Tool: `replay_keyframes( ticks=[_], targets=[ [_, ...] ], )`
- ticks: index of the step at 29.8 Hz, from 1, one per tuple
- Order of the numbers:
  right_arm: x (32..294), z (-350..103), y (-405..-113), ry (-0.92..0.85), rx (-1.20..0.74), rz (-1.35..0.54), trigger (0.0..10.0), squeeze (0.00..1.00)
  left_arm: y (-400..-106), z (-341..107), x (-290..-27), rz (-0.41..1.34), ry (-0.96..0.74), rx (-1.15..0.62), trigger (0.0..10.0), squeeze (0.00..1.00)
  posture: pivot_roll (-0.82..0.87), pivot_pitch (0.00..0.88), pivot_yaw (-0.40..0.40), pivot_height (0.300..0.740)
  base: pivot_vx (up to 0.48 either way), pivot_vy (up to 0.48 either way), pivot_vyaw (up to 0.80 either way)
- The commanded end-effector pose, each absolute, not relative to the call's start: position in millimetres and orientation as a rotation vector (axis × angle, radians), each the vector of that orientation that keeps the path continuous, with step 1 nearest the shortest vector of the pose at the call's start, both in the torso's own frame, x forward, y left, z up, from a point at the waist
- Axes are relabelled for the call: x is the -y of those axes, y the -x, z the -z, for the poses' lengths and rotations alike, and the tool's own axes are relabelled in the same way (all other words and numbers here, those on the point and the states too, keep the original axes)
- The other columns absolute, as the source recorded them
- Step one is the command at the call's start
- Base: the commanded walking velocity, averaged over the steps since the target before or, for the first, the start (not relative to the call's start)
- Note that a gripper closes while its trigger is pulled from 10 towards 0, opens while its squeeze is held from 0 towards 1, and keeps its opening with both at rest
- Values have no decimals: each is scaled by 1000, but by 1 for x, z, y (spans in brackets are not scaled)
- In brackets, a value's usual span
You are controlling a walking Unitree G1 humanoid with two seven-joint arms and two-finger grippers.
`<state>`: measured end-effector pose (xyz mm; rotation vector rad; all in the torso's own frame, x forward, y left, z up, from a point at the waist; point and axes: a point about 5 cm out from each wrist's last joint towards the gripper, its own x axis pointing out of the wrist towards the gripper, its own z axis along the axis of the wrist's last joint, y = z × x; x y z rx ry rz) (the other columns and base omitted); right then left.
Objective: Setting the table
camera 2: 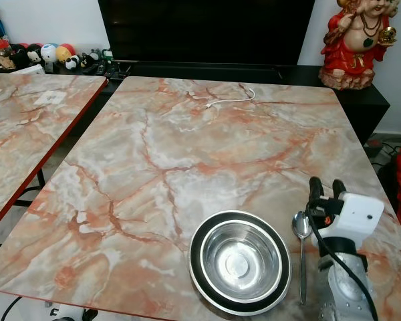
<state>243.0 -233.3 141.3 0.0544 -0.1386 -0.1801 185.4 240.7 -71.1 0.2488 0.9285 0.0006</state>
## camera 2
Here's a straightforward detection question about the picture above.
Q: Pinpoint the stainless steel spoon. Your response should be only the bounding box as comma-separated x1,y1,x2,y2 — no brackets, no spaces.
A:
291,211,313,307

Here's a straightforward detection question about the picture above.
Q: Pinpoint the stainless steel bowl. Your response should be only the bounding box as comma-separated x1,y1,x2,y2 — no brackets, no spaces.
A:
201,219,283,302

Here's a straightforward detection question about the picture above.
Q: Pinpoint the red laughing Buddha statue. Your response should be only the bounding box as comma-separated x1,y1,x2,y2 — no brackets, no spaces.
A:
319,0,400,90

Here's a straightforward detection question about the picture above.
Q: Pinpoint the white square paper card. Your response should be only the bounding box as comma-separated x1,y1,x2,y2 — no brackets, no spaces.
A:
34,91,68,107

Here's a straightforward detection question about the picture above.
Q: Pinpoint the black round plate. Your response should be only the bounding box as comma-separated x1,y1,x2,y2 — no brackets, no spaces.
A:
188,209,292,317

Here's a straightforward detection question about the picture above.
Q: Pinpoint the black and red toy ball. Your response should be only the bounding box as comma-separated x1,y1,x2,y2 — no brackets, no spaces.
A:
9,43,42,68

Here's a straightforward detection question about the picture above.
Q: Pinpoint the white and blue toy ball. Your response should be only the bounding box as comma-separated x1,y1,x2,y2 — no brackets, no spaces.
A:
40,43,59,65

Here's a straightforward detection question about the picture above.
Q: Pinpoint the black and white panda toy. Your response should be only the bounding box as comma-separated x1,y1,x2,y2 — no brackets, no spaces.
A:
64,55,82,72

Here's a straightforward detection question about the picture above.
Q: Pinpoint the yellow and red toy ball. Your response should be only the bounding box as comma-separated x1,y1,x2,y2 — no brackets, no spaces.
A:
57,43,76,63

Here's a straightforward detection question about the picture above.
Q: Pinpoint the black television screen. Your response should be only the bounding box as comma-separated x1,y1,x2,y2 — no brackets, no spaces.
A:
97,0,317,66

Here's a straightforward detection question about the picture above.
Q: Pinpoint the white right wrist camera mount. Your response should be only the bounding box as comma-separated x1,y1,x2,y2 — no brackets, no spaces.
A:
329,192,386,243

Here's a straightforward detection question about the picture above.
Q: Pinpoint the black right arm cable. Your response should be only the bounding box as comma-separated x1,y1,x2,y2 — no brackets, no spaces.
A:
307,203,380,321

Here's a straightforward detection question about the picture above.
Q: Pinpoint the white charging cable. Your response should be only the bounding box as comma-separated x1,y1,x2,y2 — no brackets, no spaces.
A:
205,88,257,108

